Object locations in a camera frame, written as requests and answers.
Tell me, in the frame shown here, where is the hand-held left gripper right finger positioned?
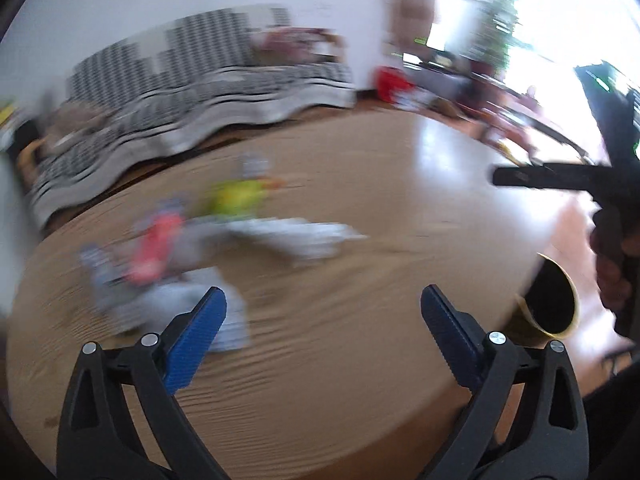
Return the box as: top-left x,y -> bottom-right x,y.
415,284 -> 591,480

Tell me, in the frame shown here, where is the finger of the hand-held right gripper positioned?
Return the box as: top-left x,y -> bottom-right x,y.
492,161 -> 601,193

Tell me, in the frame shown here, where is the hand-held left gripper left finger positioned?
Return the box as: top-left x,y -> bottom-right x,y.
56,286 -> 231,480

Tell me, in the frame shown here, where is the grey-white plastic packet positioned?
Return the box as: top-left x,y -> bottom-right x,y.
107,267 -> 251,353

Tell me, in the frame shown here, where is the red wrapper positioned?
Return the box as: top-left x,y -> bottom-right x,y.
122,205 -> 186,286

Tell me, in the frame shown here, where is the black bin with gold rim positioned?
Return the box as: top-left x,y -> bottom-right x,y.
502,252 -> 581,348

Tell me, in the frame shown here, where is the blue-grey wrapper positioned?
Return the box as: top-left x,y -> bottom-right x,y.
77,245 -> 131,311

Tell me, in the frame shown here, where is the yellow-green wrapper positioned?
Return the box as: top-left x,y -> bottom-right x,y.
197,177 -> 286,218

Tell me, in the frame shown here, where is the small silver wrapper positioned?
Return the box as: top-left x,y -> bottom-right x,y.
235,152 -> 273,181

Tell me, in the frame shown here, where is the person's right hand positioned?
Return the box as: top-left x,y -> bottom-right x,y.
589,225 -> 635,313

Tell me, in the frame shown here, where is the green potted plant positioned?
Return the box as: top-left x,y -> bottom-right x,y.
470,0 -> 521,71

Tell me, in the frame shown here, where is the red bag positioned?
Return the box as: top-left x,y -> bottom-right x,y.
375,65 -> 416,106

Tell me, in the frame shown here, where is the pink curtain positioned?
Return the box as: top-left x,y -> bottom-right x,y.
390,0 -> 436,56

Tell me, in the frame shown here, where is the black-white checkered sofa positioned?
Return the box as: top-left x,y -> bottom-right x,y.
27,5 -> 358,231

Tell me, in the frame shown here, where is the floral cushion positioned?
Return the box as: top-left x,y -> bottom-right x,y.
257,27 -> 346,63

